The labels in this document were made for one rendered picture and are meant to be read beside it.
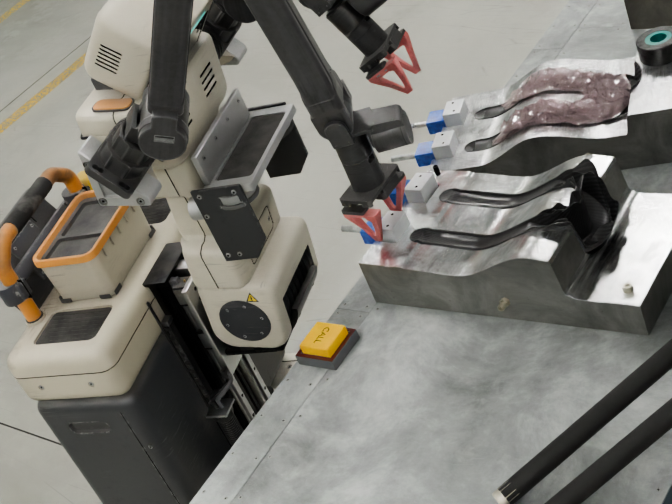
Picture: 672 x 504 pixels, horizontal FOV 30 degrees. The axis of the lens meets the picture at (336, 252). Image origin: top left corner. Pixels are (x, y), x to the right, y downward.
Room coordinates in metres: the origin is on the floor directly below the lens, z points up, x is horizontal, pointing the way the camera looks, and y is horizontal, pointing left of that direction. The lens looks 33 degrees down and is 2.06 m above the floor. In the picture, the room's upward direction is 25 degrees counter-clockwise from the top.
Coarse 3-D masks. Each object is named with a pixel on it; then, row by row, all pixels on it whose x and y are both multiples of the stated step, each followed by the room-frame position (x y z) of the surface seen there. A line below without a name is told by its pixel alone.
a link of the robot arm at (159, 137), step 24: (168, 0) 1.69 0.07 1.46; (192, 0) 1.70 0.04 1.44; (168, 24) 1.71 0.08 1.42; (168, 48) 1.73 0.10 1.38; (168, 72) 1.74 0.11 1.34; (144, 96) 1.85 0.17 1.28; (168, 96) 1.76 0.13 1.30; (144, 120) 1.79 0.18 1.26; (168, 120) 1.75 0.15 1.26; (144, 144) 1.78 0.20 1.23; (168, 144) 1.77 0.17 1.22
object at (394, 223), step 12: (384, 216) 1.79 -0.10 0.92; (396, 216) 1.78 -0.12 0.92; (348, 228) 1.84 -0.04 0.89; (360, 228) 1.82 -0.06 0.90; (372, 228) 1.79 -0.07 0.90; (384, 228) 1.76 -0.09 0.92; (396, 228) 1.75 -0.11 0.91; (372, 240) 1.79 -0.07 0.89; (384, 240) 1.76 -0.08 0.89; (396, 240) 1.74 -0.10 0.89
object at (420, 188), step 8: (416, 176) 1.87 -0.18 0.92; (424, 176) 1.85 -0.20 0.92; (432, 176) 1.85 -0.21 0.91; (408, 184) 1.85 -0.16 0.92; (416, 184) 1.84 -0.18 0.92; (424, 184) 1.83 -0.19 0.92; (432, 184) 1.84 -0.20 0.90; (392, 192) 1.87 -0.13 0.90; (408, 192) 1.84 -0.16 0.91; (416, 192) 1.83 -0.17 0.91; (424, 192) 1.82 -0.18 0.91; (432, 192) 1.84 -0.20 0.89; (392, 200) 1.87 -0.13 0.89; (408, 200) 1.84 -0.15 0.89; (416, 200) 1.83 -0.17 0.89; (424, 200) 1.82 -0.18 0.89
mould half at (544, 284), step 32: (576, 160) 1.68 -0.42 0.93; (608, 160) 1.64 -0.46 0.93; (512, 192) 1.74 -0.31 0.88; (416, 224) 1.77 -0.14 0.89; (448, 224) 1.73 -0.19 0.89; (480, 224) 1.70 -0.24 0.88; (512, 224) 1.63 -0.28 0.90; (640, 224) 1.55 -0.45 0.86; (384, 256) 1.72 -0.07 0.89; (416, 256) 1.69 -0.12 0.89; (448, 256) 1.65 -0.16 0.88; (480, 256) 1.61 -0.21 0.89; (512, 256) 1.52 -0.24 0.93; (544, 256) 1.48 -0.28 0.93; (576, 256) 1.50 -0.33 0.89; (608, 256) 1.51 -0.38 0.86; (640, 256) 1.47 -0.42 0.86; (384, 288) 1.71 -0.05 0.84; (416, 288) 1.66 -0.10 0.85; (448, 288) 1.61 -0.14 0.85; (480, 288) 1.57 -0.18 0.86; (512, 288) 1.52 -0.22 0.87; (544, 288) 1.48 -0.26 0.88; (576, 288) 1.46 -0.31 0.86; (608, 288) 1.44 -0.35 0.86; (640, 288) 1.41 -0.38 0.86; (544, 320) 1.50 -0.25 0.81; (576, 320) 1.45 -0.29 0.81; (608, 320) 1.41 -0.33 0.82; (640, 320) 1.38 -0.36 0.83
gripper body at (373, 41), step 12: (360, 24) 2.07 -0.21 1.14; (372, 24) 2.07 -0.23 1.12; (396, 24) 2.11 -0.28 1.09; (348, 36) 2.08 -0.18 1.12; (360, 36) 2.06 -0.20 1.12; (372, 36) 2.06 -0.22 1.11; (384, 36) 2.06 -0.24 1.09; (360, 48) 2.07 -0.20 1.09; (372, 48) 2.06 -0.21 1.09; (384, 48) 2.03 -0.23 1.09; (372, 60) 2.03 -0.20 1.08
